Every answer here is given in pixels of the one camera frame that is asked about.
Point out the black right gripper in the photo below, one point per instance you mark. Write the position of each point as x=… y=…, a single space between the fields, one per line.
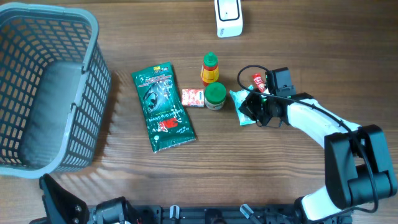
x=249 y=106

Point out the light blue tissue pack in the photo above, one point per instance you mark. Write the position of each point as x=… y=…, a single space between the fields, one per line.
x=238 y=97

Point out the red stick sachet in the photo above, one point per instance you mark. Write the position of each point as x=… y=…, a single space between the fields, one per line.
x=261 y=85

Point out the red sriracha bottle green cap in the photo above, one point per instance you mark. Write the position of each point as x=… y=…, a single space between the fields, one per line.
x=210 y=70

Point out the green glove package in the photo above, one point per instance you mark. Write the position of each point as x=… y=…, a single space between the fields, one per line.
x=167 y=122

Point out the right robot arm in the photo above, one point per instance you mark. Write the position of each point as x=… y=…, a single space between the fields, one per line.
x=358 y=165

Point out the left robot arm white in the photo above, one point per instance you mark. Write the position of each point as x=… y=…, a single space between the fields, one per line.
x=117 y=210

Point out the white barcode scanner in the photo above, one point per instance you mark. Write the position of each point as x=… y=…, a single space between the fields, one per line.
x=229 y=18

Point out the green lid jar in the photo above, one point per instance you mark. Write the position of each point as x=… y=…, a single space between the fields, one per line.
x=215 y=96

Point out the small red white box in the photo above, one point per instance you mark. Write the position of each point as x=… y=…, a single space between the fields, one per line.
x=193 y=97

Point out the grey plastic basket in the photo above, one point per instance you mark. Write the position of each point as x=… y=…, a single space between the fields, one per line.
x=55 y=85

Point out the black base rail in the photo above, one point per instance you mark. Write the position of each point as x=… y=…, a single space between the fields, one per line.
x=270 y=214

